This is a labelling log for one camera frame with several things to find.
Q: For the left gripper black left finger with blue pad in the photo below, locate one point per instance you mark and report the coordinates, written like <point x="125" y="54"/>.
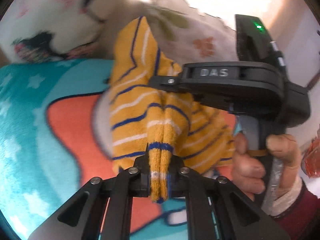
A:
<point x="101" y="209"/>

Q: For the white floral ruffled pillow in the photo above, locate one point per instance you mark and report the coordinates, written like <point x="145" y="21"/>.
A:
<point x="186" y="36"/>

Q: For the person's right hand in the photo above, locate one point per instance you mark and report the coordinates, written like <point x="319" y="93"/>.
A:
<point x="248" y="173"/>

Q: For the red plastic bag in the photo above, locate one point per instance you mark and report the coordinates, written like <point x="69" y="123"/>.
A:
<point x="310" y="162"/>

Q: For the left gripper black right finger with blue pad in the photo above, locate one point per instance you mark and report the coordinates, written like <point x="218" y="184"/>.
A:
<point x="217" y="209"/>

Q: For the teal star cartoon blanket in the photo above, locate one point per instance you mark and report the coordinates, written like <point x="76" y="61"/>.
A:
<point x="63" y="123"/>

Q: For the yellow striped knit sweater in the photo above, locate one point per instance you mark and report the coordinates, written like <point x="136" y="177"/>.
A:
<point x="162" y="124"/>

